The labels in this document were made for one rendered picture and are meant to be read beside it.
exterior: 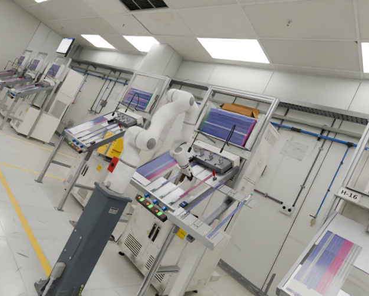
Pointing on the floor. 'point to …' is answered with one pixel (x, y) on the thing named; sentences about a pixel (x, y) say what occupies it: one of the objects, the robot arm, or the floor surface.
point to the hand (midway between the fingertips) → (189, 177)
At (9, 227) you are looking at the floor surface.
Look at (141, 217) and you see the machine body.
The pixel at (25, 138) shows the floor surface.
